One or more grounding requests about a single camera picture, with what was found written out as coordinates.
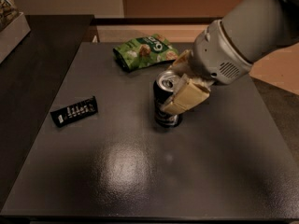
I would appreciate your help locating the dark side counter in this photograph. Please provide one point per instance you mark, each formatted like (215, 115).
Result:
(30, 77)

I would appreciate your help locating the white box with snacks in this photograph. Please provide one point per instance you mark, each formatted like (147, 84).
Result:
(13, 27)

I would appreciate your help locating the dark blue pepsi can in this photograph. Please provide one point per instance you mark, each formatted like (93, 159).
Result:
(163, 88)

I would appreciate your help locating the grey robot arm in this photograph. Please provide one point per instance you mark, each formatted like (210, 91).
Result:
(259, 27)

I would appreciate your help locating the green rice chip bag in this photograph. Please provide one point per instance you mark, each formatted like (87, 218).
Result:
(143, 52)

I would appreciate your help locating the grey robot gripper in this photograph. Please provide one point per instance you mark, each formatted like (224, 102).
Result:
(217, 54)

